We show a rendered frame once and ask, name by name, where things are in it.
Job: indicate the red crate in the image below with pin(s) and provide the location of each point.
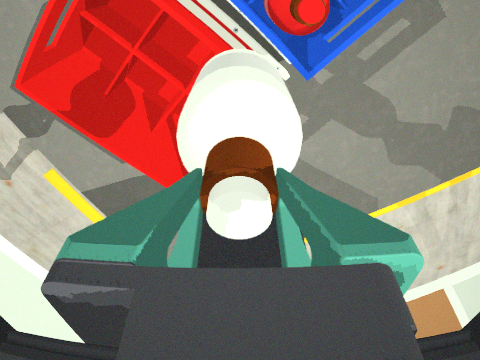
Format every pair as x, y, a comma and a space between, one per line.
84, 78

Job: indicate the blue plastic bottle crate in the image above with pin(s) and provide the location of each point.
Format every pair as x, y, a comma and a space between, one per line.
313, 50

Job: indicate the white bottle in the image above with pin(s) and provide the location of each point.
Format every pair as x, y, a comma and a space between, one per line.
239, 122

